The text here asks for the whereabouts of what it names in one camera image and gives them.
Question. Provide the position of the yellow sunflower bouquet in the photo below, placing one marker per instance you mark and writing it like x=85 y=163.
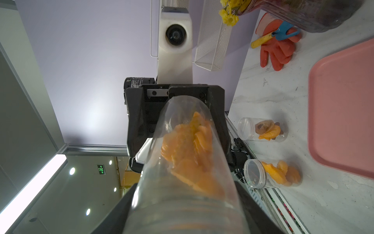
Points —
x=232 y=9

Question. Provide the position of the clear jar with brown cookies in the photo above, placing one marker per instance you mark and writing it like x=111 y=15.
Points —
x=252 y=129

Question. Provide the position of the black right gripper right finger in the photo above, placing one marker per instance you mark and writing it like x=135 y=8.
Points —
x=257 y=220

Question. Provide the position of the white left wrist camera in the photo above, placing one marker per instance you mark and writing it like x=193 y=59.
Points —
x=175 y=44

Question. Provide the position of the white mesh wall basket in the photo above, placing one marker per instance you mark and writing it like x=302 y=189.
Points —
x=212 y=35

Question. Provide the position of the pink plastic tray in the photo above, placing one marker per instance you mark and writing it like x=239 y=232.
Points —
x=341 y=110

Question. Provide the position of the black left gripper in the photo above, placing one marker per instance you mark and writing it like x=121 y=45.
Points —
x=145 y=100

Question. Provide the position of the clear plastic cookie jar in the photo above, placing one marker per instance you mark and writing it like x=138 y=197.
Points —
x=186 y=186

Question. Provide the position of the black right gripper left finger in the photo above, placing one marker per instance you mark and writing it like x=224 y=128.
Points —
x=115 y=220

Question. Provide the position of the clear jar with orange cookies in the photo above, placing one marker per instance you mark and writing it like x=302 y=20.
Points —
x=260 y=174

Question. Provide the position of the purple ribbed glass vase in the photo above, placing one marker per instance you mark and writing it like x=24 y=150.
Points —
x=314 y=16

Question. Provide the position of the red rubber glove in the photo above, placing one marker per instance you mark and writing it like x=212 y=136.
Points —
x=278 y=52

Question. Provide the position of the orange cookies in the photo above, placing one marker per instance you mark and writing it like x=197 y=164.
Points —
x=189 y=147

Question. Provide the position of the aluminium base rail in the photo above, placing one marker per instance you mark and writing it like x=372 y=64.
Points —
x=269 y=199

